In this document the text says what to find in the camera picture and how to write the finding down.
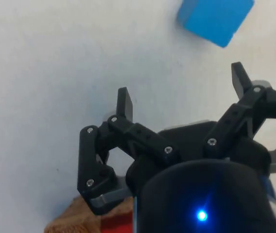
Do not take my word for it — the red cube block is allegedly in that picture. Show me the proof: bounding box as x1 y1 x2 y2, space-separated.
100 209 135 233

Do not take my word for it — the wicker basket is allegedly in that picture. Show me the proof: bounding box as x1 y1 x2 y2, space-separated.
44 196 134 233

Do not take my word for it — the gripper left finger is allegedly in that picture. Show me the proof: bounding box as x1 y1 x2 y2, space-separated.
77 86 180 216

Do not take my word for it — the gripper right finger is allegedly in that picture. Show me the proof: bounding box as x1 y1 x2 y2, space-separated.
202 62 276 159

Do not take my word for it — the blue cube block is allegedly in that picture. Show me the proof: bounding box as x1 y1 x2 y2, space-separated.
176 0 255 49

